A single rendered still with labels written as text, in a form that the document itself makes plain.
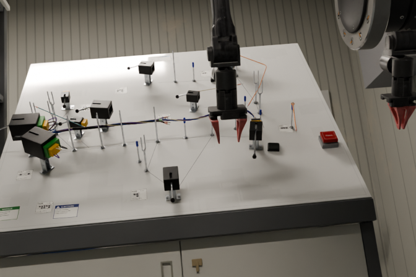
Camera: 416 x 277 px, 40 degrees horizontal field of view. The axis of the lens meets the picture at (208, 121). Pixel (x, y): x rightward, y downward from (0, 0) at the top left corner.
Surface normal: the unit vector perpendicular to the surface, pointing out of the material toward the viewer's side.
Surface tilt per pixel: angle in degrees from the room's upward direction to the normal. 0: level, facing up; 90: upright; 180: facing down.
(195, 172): 51
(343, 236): 90
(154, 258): 90
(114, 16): 90
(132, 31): 90
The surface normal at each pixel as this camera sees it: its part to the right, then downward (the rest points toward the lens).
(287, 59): -0.04, -0.82
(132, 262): 0.03, -0.27
